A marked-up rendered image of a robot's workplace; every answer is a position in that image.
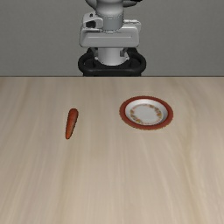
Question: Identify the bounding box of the white plate with red rim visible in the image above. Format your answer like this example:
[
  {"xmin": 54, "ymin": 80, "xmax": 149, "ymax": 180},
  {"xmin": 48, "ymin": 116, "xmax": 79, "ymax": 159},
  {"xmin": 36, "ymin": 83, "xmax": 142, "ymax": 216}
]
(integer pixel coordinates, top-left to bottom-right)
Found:
[{"xmin": 118, "ymin": 95, "xmax": 174, "ymax": 131}]

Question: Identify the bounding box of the orange carrot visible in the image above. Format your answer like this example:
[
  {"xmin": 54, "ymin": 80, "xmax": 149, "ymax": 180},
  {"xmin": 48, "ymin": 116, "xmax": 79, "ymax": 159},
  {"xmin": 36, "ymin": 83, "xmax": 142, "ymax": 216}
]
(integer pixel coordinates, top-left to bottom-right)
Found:
[{"xmin": 64, "ymin": 108, "xmax": 80, "ymax": 140}]

